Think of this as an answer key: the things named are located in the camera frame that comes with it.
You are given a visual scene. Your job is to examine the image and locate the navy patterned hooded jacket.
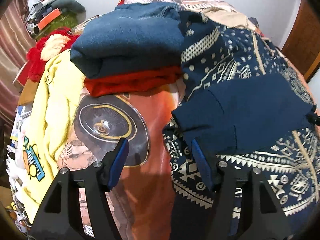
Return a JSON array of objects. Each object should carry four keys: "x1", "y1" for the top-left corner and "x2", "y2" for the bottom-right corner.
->
[{"x1": 172, "y1": 11, "x2": 319, "y2": 239}]

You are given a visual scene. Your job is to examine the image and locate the brown wooden door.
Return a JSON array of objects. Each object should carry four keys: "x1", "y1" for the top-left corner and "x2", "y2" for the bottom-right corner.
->
[{"x1": 281, "y1": 0, "x2": 319, "y2": 81}]

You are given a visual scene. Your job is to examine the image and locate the printed bed cover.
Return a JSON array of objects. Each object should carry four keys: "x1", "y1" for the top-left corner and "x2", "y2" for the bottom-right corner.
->
[{"x1": 56, "y1": 0, "x2": 320, "y2": 240}]

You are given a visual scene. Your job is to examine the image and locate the yellow printed t-shirt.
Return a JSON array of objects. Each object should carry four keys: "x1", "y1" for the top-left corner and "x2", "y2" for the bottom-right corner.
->
[{"x1": 22, "y1": 50, "x2": 85, "y2": 222}]

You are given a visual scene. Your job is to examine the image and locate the red box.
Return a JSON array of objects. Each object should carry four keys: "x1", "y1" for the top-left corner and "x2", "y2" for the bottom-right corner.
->
[{"x1": 12, "y1": 61, "x2": 31, "y2": 87}]

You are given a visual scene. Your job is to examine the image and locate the folded red garment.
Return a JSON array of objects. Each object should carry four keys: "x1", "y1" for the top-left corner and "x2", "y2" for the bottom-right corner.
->
[{"x1": 84, "y1": 66, "x2": 182, "y2": 97}]

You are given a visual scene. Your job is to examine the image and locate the red plush toy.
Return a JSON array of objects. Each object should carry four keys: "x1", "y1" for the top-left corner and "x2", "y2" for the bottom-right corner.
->
[{"x1": 27, "y1": 27, "x2": 79, "y2": 82}]

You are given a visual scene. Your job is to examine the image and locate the striped pink curtain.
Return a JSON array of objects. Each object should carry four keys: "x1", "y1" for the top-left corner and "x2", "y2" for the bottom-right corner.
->
[{"x1": 1, "y1": 0, "x2": 35, "y2": 129}]

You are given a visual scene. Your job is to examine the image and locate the folded blue jeans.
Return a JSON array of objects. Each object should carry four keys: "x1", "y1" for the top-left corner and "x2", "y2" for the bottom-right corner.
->
[{"x1": 70, "y1": 2, "x2": 183, "y2": 79}]

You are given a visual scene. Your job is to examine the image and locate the orange box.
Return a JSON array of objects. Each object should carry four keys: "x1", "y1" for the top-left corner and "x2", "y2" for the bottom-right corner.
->
[{"x1": 37, "y1": 9, "x2": 61, "y2": 30}]

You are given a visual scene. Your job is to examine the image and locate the grey pillow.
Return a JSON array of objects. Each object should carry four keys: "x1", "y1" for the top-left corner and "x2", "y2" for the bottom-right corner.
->
[{"x1": 51, "y1": 0, "x2": 86, "y2": 23}]

